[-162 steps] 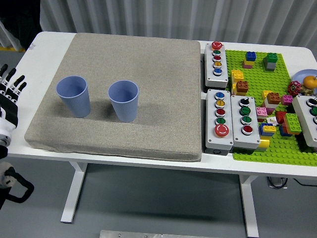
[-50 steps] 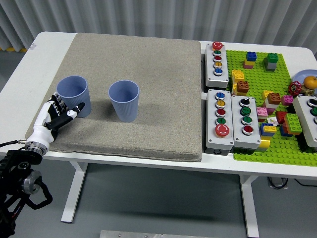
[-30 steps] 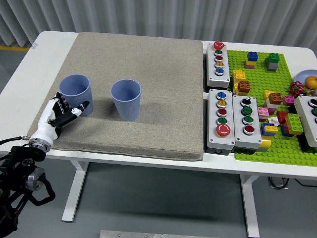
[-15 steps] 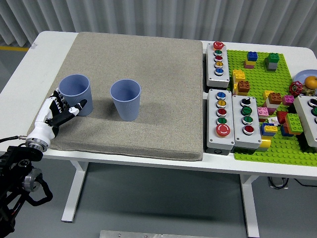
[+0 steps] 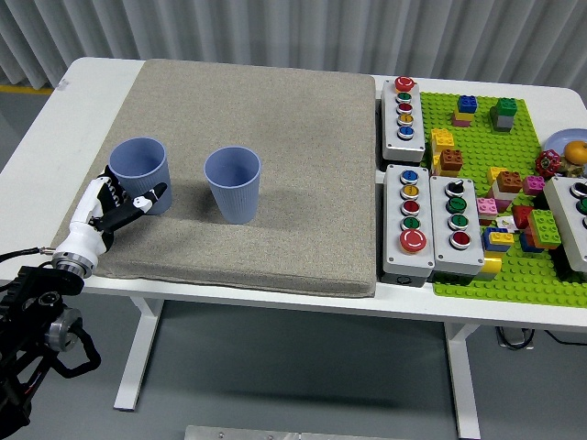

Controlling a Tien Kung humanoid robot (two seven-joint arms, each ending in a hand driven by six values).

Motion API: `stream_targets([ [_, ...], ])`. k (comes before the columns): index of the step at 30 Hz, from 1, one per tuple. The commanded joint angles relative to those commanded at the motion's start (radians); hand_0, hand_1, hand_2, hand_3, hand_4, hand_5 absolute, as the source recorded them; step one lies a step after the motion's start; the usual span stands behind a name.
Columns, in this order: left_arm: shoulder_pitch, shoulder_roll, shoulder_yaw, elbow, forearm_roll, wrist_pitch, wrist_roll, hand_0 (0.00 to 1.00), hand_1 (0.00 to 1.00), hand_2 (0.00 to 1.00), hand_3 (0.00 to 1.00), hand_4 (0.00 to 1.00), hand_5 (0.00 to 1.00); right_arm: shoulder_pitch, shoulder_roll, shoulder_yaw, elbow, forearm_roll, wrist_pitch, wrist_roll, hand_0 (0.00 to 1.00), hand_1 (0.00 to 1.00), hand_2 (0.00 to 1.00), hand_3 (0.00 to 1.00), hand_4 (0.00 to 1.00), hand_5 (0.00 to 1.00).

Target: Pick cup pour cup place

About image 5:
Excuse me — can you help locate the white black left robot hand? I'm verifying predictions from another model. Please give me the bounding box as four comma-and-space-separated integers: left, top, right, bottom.
53, 164, 169, 268

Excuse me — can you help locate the blue ribbed plastic cup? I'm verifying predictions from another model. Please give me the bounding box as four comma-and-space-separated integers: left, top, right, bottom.
108, 137, 173, 216
204, 146, 262, 225

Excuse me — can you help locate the white table leg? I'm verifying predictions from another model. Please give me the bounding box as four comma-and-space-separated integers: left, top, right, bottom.
443, 320, 482, 440
113, 295, 164, 412

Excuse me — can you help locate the yellow floor tape strip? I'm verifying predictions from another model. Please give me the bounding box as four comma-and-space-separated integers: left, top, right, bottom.
0, 83, 54, 95

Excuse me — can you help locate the grey-brown fabric mat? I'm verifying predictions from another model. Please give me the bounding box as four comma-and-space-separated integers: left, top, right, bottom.
49, 58, 378, 299

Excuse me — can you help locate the grey five-button box large stop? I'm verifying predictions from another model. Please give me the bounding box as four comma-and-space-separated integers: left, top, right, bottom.
382, 163, 436, 288

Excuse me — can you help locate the white pleated curtain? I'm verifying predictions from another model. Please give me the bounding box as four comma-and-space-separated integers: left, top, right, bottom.
0, 0, 587, 91

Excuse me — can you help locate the grey five-button box small stop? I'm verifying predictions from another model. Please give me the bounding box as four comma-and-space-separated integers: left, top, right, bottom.
380, 75, 426, 162

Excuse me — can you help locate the brown toy brick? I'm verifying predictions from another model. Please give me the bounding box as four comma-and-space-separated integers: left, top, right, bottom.
496, 170, 524, 193
438, 148, 464, 173

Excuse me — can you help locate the green studded baseplate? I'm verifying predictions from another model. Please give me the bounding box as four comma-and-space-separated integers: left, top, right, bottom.
419, 90, 587, 307

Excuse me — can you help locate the yellow cylinder toy block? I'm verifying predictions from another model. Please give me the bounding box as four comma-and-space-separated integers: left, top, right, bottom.
475, 256, 502, 281

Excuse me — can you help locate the red toy brick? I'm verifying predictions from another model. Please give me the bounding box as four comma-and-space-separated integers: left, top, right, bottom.
511, 204, 536, 230

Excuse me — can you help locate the magenta toy brick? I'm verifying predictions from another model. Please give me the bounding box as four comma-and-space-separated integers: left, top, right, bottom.
522, 175, 547, 196

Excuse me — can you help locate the large green toy brick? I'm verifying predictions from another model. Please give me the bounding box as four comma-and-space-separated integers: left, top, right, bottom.
526, 208, 563, 249

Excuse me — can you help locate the red handwheel brass valve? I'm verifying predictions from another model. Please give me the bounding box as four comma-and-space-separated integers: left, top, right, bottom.
534, 149, 587, 180

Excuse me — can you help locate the grey button box partly seen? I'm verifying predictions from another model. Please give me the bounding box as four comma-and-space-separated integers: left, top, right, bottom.
543, 176, 587, 276

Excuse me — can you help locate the pale blue plate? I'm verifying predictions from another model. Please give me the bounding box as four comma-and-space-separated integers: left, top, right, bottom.
545, 128, 587, 175

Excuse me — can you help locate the orange fruit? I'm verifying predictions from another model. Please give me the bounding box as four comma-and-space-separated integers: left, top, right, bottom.
562, 140, 587, 164

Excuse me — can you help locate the grey box with selector switch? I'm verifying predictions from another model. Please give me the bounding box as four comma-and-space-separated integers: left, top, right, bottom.
428, 175, 486, 277

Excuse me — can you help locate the black power cable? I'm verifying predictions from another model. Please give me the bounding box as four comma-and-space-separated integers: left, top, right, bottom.
544, 329, 587, 345

